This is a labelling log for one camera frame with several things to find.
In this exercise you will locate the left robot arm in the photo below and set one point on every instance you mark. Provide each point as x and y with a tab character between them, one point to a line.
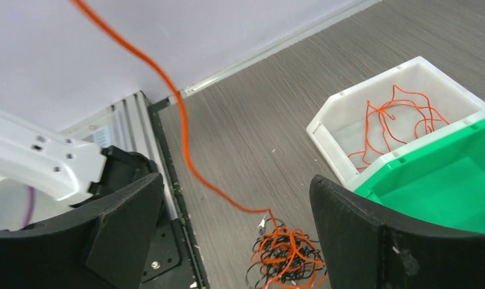
75	169

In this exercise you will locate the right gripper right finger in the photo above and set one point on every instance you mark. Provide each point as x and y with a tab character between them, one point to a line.
366	245

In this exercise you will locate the white plastic bin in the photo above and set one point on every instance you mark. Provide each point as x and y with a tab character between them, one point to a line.
370	124

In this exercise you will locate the green plastic bin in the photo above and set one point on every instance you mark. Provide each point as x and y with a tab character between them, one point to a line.
442	183

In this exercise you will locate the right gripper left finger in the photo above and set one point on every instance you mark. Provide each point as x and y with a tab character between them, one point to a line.
103	244

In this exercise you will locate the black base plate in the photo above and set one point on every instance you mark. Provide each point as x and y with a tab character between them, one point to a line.
174	259

